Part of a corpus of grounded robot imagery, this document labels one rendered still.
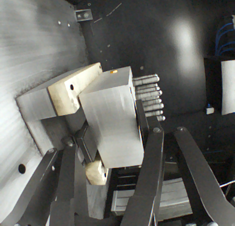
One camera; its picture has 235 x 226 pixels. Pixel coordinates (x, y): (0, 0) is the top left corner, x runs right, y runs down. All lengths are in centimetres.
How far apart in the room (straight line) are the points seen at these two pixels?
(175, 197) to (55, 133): 30
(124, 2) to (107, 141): 39
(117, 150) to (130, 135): 2
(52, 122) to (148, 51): 33
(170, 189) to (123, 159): 24
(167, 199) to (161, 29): 44
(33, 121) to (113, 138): 9
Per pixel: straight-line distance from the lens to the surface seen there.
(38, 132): 19
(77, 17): 45
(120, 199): 40
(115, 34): 45
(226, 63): 24
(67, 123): 25
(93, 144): 16
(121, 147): 16
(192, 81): 49
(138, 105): 17
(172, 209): 40
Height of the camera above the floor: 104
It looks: 10 degrees down
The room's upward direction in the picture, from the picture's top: 79 degrees clockwise
